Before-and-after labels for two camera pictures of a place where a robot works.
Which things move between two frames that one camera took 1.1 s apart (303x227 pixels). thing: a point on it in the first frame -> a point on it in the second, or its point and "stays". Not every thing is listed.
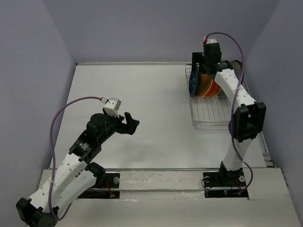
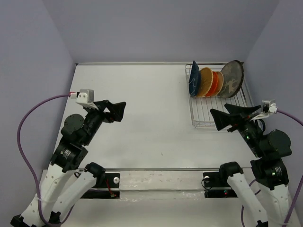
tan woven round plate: x=205 y=84 stays
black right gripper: x=199 y=57 -> x=245 y=113
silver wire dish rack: x=208 y=111 stays
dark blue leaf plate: x=193 y=80 stays
